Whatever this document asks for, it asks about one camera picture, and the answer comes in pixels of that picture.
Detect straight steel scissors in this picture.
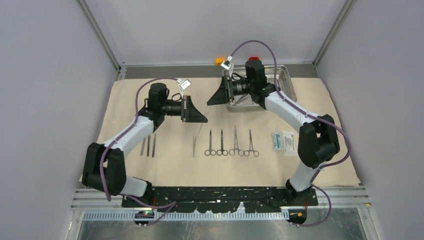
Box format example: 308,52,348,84
216,129,229,156

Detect steel hemostat clamp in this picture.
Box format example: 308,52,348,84
243,129,260,157

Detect long steel needle holder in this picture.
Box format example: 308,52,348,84
228,126,245,157

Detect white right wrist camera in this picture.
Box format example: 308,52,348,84
220,55,234,72

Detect yellow block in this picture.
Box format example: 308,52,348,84
214,57,226,66

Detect steel mesh instrument tray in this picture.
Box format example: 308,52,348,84
226,65,298,113

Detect steel scalpel handle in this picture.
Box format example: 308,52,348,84
140,137,146,156
151,133,156,158
146,135,151,157

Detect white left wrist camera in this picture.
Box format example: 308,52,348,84
177,78,192,92

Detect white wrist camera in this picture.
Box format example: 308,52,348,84
177,78,192,92
220,55,234,72

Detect green white sterile packet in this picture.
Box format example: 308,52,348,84
271,132,284,152

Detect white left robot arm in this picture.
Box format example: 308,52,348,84
81,81,208,207

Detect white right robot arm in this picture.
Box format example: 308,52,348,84
207,59,340,205

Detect steel forceps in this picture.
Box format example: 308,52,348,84
230,94,249,106

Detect cream cloth wrap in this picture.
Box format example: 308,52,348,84
96,77,360,187

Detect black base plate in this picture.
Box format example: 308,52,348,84
139,186,318,214

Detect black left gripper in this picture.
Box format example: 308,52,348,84
160,95,208,123

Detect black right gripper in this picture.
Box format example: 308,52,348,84
207,76,254,107

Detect curved steel scissors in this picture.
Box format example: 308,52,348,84
204,129,217,156

